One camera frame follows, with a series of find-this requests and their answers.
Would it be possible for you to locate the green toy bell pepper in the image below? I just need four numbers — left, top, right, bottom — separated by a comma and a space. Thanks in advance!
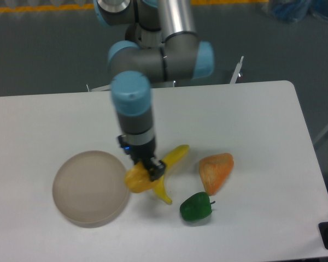
179, 192, 215, 222

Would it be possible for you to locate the blue plastic bag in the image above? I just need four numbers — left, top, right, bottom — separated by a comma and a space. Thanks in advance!
268, 0, 328, 22

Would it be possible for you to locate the yellow toy bell pepper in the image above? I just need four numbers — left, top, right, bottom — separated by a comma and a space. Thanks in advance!
124, 162, 159, 193

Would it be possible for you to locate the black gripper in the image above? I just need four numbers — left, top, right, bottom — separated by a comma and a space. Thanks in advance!
117, 134, 166, 182

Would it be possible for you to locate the white table frame bracket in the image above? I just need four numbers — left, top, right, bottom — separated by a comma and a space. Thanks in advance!
230, 56, 244, 84

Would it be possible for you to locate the yellow toy banana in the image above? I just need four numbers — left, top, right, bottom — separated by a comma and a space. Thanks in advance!
153, 145, 190, 205

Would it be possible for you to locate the orange toy fruit slice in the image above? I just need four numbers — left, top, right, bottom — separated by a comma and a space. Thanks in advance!
198, 153, 234, 196

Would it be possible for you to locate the beige round plate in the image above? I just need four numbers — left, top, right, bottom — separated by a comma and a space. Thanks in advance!
52, 151, 130, 228

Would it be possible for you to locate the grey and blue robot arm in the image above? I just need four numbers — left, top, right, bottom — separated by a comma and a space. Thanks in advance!
93, 1, 214, 181

